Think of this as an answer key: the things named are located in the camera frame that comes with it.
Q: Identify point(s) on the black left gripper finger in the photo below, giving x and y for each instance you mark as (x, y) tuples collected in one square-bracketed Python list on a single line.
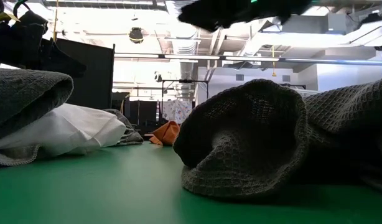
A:
[(60, 63)]

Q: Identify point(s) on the light gray waffle towel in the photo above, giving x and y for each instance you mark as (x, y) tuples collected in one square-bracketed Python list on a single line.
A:
[(10, 157), (23, 93)]

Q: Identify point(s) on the white grey patterned cloth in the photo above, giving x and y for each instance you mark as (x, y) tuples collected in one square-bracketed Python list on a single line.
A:
[(69, 130)]

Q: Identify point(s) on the dark gray plaid towel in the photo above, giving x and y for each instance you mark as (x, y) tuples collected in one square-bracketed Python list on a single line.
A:
[(130, 137)]

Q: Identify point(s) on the orange towel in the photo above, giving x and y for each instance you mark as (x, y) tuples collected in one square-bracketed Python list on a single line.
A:
[(167, 133)]

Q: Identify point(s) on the dark gray waffle towel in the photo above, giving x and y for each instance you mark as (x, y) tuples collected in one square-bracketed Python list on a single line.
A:
[(240, 140)]

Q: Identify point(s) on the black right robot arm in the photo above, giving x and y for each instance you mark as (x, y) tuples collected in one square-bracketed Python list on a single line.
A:
[(272, 7)]

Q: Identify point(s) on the black partition panel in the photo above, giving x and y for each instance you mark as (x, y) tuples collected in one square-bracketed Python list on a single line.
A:
[(91, 74)]

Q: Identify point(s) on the long ceiling light bar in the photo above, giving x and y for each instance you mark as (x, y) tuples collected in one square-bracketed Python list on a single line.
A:
[(194, 57)]

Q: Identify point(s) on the black clothes rack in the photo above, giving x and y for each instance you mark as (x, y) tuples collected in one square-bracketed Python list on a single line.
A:
[(184, 81)]

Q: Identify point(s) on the black hanging dome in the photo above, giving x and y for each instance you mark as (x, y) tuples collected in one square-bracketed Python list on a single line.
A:
[(136, 35)]

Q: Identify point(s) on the black cabinet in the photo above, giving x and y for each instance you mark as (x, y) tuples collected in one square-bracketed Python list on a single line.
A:
[(144, 112)]

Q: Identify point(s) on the patterned hanging cloth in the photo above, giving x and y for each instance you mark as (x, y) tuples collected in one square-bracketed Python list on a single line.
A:
[(177, 110)]

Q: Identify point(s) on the silver ventilation duct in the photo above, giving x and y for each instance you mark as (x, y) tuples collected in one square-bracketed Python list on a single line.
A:
[(186, 46)]

